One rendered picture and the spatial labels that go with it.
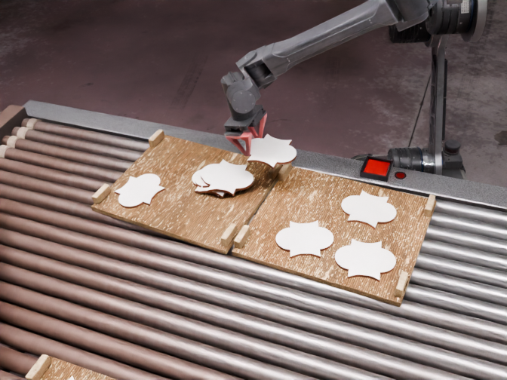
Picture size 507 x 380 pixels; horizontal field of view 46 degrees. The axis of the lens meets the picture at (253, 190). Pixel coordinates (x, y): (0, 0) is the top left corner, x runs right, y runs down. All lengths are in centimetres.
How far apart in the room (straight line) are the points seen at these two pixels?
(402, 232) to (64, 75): 316
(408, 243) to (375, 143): 187
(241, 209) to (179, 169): 25
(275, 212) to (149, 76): 263
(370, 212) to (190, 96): 240
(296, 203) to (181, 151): 40
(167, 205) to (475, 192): 81
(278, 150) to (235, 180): 15
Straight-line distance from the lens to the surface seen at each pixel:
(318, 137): 333
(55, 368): 134
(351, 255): 141
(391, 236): 147
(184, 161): 172
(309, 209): 153
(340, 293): 137
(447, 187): 166
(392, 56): 410
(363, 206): 153
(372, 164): 168
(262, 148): 153
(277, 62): 141
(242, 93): 137
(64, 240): 162
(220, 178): 159
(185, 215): 155
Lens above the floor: 199
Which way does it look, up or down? 41 degrees down
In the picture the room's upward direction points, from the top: 5 degrees counter-clockwise
